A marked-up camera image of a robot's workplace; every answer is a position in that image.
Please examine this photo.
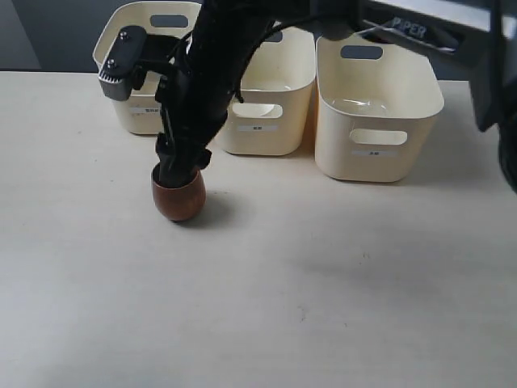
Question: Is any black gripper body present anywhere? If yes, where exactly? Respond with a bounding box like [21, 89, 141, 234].
[155, 40, 242, 170]

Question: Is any brown wooden cup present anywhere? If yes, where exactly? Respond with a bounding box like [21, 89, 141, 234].
[151, 164, 207, 222]

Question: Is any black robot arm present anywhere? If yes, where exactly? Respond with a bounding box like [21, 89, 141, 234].
[156, 1, 516, 188]

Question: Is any left cream plastic bin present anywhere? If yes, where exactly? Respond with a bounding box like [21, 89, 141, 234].
[92, 1, 201, 135]

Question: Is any cream plastic bin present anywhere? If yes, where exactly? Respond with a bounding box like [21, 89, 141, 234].
[215, 27, 316, 156]
[314, 35, 444, 183]
[92, 1, 201, 135]

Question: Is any middle cream plastic bin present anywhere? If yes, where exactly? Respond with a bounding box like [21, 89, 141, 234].
[215, 27, 316, 156]

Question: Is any right cream plastic bin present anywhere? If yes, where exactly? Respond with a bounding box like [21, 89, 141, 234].
[314, 35, 444, 183]

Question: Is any black cable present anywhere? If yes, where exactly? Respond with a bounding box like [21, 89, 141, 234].
[169, 15, 324, 106]

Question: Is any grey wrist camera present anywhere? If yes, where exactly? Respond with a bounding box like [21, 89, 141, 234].
[98, 25, 147, 102]

